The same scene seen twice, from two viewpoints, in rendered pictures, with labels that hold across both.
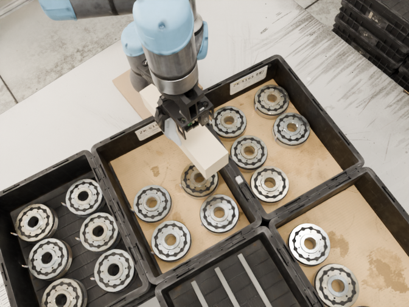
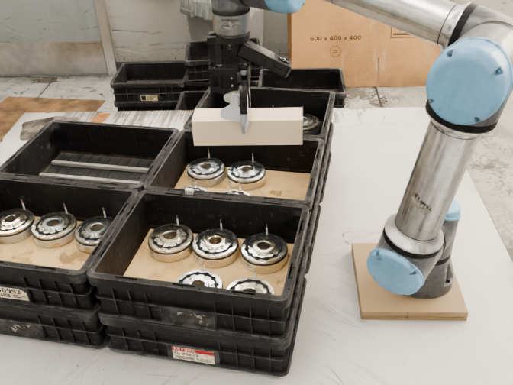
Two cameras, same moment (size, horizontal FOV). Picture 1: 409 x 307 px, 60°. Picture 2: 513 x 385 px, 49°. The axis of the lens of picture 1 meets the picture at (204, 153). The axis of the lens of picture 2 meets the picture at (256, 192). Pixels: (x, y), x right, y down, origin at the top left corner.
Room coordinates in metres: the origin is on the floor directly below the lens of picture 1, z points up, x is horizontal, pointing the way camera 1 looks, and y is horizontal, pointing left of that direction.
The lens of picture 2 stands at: (0.99, -0.87, 1.66)
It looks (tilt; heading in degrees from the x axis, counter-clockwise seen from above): 35 degrees down; 124
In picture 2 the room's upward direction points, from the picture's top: 3 degrees counter-clockwise
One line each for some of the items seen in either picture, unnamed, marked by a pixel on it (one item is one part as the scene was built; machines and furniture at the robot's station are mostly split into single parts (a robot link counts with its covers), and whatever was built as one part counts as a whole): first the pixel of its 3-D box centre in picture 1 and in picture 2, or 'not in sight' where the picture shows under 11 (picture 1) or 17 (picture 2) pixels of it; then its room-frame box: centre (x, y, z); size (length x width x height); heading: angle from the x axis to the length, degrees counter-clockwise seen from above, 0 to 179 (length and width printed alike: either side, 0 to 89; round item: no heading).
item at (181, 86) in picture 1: (176, 68); (231, 23); (0.35, 0.02, 1.31); 0.08 x 0.08 x 0.05
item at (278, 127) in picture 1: (291, 128); (197, 287); (0.42, -0.26, 0.86); 0.10 x 0.10 x 0.01
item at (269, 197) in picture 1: (269, 183); (170, 237); (0.27, -0.16, 0.86); 0.10 x 0.10 x 0.01
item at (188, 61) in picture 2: not in sight; (226, 88); (-0.73, 1.42, 0.37); 0.42 x 0.34 x 0.46; 30
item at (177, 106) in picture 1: (183, 99); (230, 61); (0.34, 0.02, 1.23); 0.09 x 0.08 x 0.12; 30
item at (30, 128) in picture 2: not in sight; (47, 126); (-0.69, 0.25, 0.71); 0.22 x 0.19 x 0.01; 30
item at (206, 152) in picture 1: (183, 127); (248, 126); (0.36, 0.04, 1.07); 0.24 x 0.06 x 0.06; 30
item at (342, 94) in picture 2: not in sight; (301, 123); (-0.18, 1.28, 0.37); 0.40 x 0.30 x 0.45; 30
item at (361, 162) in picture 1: (272, 130); (204, 242); (0.40, -0.19, 0.92); 0.40 x 0.30 x 0.02; 21
